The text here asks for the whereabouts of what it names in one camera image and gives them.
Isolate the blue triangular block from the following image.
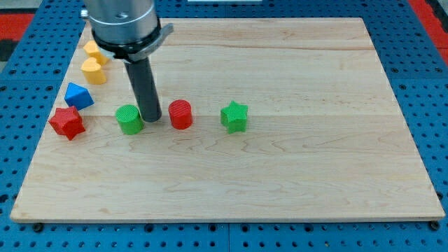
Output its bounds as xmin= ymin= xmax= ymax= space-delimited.
xmin=64 ymin=83 xmax=95 ymax=111

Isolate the yellow block behind arm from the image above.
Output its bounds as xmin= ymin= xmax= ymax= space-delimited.
xmin=83 ymin=40 xmax=109 ymax=66

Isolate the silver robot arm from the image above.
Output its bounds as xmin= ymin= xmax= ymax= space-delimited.
xmin=83 ymin=0 xmax=174 ymax=64

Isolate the red cylinder block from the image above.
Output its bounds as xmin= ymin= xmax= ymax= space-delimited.
xmin=168 ymin=99 xmax=193 ymax=130

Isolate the red star block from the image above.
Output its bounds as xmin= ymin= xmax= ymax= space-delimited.
xmin=48 ymin=106 xmax=85 ymax=141

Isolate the light wooden board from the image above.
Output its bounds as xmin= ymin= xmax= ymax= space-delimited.
xmin=10 ymin=17 xmax=445 ymax=223

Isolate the green star block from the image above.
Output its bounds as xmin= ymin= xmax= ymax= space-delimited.
xmin=220 ymin=101 xmax=249 ymax=134

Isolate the yellow heart block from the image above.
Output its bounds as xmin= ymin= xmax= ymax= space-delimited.
xmin=80 ymin=57 xmax=106 ymax=85

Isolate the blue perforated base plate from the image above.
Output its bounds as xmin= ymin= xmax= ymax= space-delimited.
xmin=1 ymin=0 xmax=447 ymax=251

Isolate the green cylinder block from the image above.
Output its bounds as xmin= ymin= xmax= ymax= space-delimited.
xmin=115 ymin=104 xmax=144 ymax=135

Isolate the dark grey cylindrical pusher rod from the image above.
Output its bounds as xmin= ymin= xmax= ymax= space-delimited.
xmin=125 ymin=58 xmax=162 ymax=123

